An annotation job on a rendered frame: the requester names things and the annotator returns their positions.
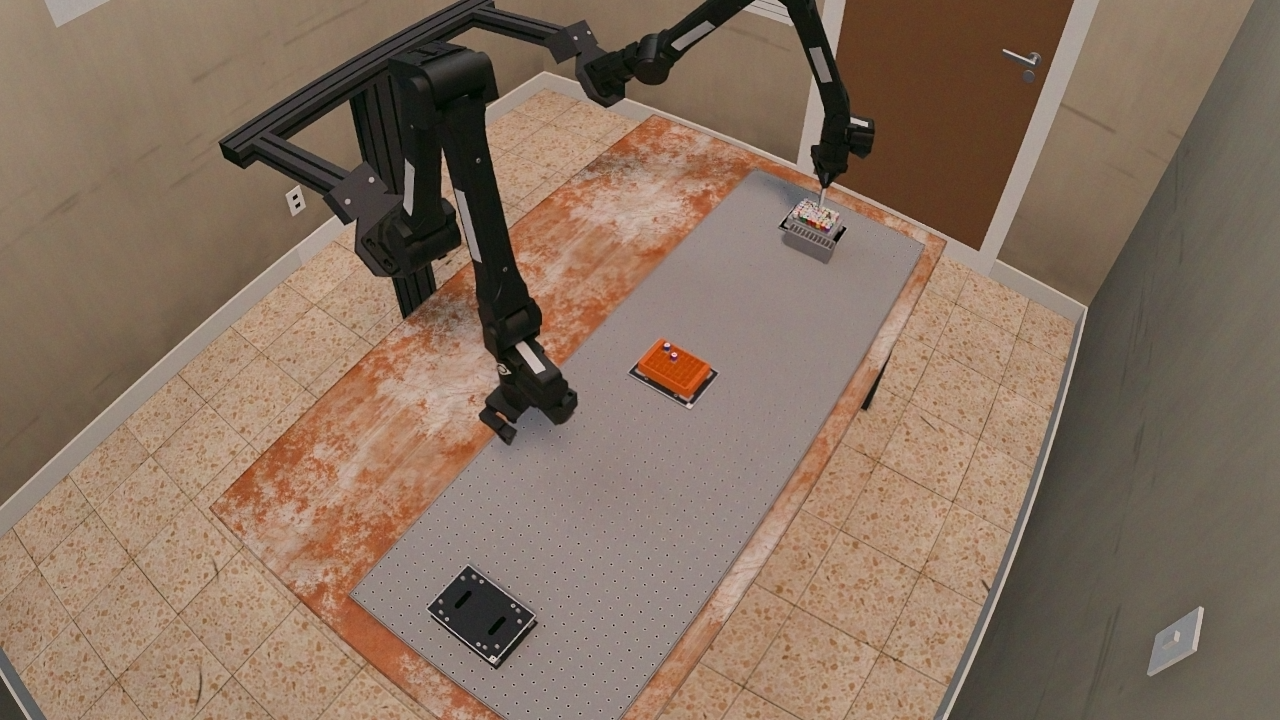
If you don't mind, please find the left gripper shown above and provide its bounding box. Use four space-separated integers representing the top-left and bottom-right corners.
810 137 849 190

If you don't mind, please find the orange grid tube rack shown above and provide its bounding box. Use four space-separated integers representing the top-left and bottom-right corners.
637 340 710 398

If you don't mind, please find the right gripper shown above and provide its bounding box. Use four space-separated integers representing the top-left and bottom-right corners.
479 374 524 445

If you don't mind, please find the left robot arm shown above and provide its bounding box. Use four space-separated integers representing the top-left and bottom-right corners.
584 0 876 163

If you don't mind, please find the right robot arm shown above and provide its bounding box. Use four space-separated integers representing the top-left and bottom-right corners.
361 40 579 427

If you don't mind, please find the grey slotted rack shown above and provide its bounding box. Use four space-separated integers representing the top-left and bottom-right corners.
785 223 836 264

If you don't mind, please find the white rack of colour-capped vials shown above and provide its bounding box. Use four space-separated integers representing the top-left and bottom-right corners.
786 209 842 240

